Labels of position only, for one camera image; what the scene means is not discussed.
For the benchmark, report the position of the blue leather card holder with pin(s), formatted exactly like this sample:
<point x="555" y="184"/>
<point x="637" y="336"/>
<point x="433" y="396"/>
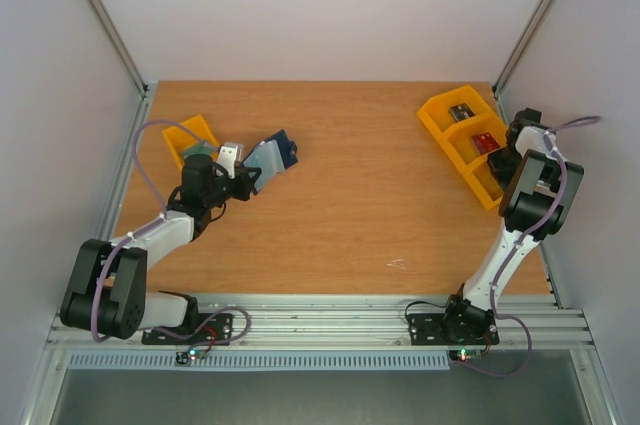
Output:
<point x="275" y="154"/>

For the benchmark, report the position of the right small circuit board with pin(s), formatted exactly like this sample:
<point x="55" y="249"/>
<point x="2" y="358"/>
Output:
<point x="465" y="354"/>

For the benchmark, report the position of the black credit card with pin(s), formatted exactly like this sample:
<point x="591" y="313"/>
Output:
<point x="461" y="112"/>

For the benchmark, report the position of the teal credit card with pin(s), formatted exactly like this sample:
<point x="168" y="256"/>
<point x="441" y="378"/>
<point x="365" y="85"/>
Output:
<point x="201" y="148"/>

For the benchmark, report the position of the grey slotted cable duct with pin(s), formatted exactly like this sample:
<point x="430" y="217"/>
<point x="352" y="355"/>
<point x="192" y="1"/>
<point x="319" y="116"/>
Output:
<point x="263" y="360"/>

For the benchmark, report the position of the yellow bin far right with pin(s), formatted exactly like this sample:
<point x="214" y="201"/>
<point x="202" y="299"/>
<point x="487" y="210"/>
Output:
<point x="447" y="110"/>

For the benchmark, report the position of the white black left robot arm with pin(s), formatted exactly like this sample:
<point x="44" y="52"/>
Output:
<point x="107" y="291"/>

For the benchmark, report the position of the left small circuit board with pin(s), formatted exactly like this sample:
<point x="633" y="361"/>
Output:
<point x="190" y="356"/>

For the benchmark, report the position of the yellow bin middle right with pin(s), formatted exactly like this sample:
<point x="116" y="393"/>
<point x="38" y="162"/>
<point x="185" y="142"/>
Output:
<point x="467" y="142"/>

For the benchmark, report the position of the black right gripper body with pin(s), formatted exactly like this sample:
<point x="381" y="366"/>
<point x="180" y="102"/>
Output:
<point x="498" y="165"/>

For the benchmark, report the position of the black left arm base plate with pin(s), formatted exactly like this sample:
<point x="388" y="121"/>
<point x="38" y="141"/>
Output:
<point x="220" y="326"/>

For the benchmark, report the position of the yellow bin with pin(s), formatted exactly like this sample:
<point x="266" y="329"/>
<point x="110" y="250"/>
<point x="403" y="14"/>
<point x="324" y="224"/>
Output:
<point x="188" y="133"/>
<point x="467" y="142"/>
<point x="482" y="183"/>
<point x="447" y="110"/>

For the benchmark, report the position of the right aluminium corner post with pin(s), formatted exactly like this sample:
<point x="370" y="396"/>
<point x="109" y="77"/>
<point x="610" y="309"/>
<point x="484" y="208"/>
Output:
<point x="537" y="18"/>

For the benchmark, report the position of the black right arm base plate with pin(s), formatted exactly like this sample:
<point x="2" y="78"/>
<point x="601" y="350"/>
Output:
<point x="436" y="329"/>

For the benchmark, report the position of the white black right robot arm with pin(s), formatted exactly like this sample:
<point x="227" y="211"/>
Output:
<point x="540" y="185"/>

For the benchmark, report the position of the yellow bin left side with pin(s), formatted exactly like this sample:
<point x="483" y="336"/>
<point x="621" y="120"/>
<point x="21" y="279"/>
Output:
<point x="188" y="133"/>

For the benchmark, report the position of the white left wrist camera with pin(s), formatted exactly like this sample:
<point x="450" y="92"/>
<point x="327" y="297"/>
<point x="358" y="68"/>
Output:
<point x="229" y="155"/>

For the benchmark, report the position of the aluminium rail base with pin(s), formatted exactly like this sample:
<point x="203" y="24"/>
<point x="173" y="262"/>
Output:
<point x="350" y="322"/>

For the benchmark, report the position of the small circuit board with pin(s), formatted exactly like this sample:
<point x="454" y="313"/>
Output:
<point x="465" y="354"/>
<point x="190" y="356"/>

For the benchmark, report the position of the yellow bin near right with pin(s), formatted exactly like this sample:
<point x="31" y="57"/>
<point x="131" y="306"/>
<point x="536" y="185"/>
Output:
<point x="482" y="183"/>

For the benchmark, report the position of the left aluminium corner post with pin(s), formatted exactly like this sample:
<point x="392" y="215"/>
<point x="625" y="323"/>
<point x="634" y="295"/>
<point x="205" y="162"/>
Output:
<point x="108" y="26"/>

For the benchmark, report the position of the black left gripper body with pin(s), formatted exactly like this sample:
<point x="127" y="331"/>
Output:
<point x="215" y="197"/>

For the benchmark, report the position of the aluminium corner post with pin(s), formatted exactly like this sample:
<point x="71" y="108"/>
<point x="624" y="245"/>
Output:
<point x="537" y="18"/>
<point x="108" y="26"/>

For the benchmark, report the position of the red credit card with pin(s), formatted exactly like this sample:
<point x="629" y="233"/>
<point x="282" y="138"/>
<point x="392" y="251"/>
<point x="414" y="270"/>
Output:
<point x="485" y="143"/>

